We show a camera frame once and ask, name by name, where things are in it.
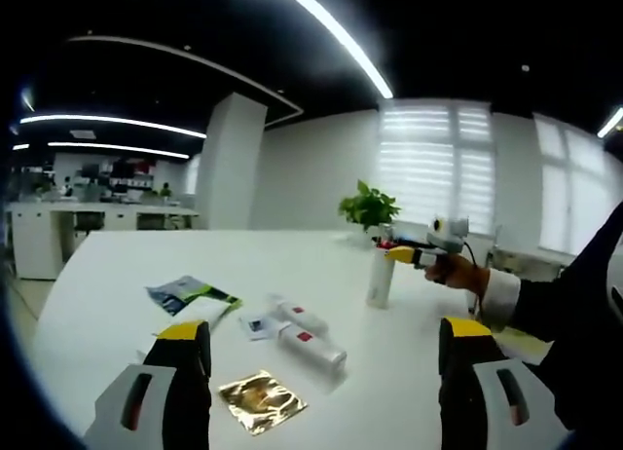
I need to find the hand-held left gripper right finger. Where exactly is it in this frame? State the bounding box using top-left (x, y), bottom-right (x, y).
top-left (436, 316), bottom-right (569, 450)

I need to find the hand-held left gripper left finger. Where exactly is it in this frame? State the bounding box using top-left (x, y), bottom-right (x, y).
top-left (81, 319), bottom-right (214, 450)

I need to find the red ring skincare bottle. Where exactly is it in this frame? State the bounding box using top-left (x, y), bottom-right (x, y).
top-left (365, 222), bottom-right (396, 309)

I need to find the gold skincare sachet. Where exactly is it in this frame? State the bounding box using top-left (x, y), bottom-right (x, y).
top-left (217, 369), bottom-right (309, 437)

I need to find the tall white skincare tube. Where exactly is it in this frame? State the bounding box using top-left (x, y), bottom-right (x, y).
top-left (266, 293), bottom-right (330, 335)

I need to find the green skincare packet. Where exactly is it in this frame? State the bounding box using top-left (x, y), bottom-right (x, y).
top-left (144, 274), bottom-right (243, 332)

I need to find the white blue skincare sachet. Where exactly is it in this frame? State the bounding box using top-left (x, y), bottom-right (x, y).
top-left (238, 312), bottom-right (281, 342)

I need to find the short white skincare bottle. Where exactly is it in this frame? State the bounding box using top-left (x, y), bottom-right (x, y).
top-left (277, 321), bottom-right (349, 379)

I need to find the person's right hand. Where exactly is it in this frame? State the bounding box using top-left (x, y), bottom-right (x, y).
top-left (422, 252), bottom-right (491, 293)

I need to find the green potted plant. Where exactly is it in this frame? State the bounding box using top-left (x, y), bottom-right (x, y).
top-left (338, 179), bottom-right (403, 249)

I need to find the window with white blinds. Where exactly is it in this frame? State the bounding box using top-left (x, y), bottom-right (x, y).
top-left (532, 113), bottom-right (619, 256)
top-left (377, 101), bottom-right (495, 237)

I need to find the white side desk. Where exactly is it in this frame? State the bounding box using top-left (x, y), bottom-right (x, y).
top-left (489, 243), bottom-right (578, 281)

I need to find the white square pillar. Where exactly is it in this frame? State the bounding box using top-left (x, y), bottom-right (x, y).
top-left (194, 92), bottom-right (269, 232)

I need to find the white office counter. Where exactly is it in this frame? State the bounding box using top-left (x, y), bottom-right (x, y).
top-left (5, 201), bottom-right (202, 281)

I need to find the ceiling light strip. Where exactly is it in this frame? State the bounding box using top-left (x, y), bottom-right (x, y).
top-left (18, 113), bottom-right (208, 140)
top-left (270, 0), bottom-right (395, 100)
top-left (47, 140), bottom-right (191, 161)

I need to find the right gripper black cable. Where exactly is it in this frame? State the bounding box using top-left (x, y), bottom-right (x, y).
top-left (460, 240), bottom-right (488, 324)

